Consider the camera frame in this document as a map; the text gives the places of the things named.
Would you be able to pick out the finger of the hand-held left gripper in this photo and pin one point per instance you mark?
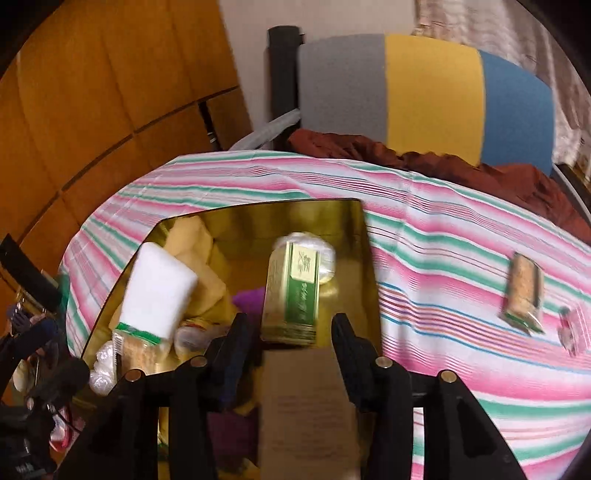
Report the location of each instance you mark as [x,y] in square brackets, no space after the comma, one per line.
[60,376]

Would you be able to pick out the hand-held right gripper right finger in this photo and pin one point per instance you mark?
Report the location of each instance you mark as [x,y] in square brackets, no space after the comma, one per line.
[351,360]

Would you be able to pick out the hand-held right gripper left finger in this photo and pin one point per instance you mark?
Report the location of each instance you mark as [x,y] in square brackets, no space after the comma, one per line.
[233,364]

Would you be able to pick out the beige carton box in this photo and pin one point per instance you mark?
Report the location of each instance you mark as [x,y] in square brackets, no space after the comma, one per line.
[304,406]

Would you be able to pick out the purple cloth piece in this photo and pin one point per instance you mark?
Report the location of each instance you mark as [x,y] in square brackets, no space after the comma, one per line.
[247,300]

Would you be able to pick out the cracker packet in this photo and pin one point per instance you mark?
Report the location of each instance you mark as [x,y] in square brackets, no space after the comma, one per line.
[524,295]
[134,346]

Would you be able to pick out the yellow sponge block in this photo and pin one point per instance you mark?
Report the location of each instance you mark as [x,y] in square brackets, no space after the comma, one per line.
[189,235]
[212,286]

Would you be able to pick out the small green box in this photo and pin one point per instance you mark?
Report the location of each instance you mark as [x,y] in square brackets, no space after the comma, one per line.
[291,295]

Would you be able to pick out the gold tin box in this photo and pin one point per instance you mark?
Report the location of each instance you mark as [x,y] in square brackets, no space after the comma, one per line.
[341,258]

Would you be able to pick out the white sponge block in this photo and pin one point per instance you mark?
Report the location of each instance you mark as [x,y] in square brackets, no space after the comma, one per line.
[159,286]

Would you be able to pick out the pink bottle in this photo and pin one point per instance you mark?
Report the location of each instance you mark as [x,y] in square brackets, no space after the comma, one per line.
[569,327]

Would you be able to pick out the dark red cloth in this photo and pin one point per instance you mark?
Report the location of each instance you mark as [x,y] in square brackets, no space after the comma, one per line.
[508,184]

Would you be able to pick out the white foam tube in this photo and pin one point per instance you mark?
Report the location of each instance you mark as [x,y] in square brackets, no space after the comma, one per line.
[268,131]

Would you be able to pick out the grey yellow blue chair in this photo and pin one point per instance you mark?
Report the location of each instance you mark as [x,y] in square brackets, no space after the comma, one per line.
[434,92]

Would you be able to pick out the wooden cabinet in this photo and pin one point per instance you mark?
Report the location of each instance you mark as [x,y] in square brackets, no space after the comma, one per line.
[115,69]

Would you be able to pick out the printed curtain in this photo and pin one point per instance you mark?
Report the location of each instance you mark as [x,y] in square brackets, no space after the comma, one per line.
[461,18]

